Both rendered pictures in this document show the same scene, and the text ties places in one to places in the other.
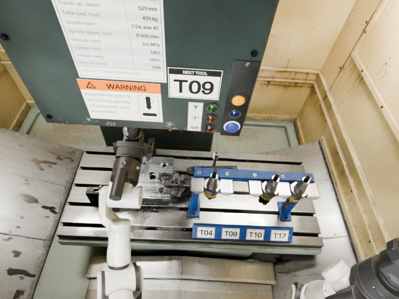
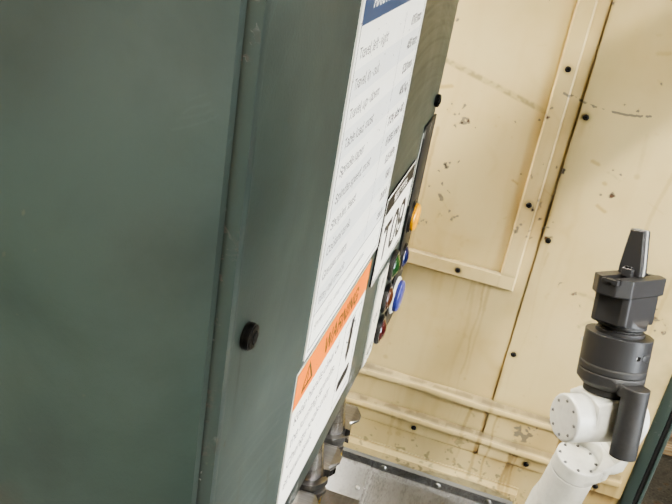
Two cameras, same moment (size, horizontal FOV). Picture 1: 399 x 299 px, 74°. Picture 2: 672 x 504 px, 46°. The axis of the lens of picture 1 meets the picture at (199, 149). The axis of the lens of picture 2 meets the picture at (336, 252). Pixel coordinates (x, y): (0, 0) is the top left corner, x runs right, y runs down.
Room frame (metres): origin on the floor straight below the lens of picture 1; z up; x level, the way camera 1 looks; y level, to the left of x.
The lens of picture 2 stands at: (0.28, 0.57, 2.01)
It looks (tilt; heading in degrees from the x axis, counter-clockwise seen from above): 26 degrees down; 286
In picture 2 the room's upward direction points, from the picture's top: 10 degrees clockwise
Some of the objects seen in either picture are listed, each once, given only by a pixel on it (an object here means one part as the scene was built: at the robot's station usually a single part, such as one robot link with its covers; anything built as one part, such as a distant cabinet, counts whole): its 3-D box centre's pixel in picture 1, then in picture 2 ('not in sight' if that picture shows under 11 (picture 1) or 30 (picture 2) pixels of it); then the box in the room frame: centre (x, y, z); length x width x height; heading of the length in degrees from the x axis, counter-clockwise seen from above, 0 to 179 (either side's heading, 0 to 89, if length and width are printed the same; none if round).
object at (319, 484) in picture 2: (269, 189); (307, 476); (0.51, -0.28, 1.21); 0.06 x 0.06 x 0.03
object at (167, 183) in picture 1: (178, 185); not in sight; (0.61, 0.08, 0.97); 0.13 x 0.03 x 0.15; 94
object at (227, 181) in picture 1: (226, 187); not in sight; (0.50, -0.12, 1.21); 0.07 x 0.05 x 0.01; 4
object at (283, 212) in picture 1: (294, 197); not in sight; (0.57, -0.44, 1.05); 0.10 x 0.05 x 0.30; 4
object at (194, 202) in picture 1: (195, 193); not in sight; (0.55, 0.00, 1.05); 0.10 x 0.05 x 0.30; 4
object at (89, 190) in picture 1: (102, 194); not in sight; (0.53, 0.42, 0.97); 0.13 x 0.03 x 0.15; 94
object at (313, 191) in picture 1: (312, 191); (339, 412); (0.52, -0.45, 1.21); 0.07 x 0.05 x 0.01; 4
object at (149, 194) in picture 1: (142, 178); not in sight; (0.64, 0.26, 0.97); 0.29 x 0.23 x 0.05; 94
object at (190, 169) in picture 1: (211, 172); not in sight; (0.73, -0.08, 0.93); 0.26 x 0.05 x 0.06; 99
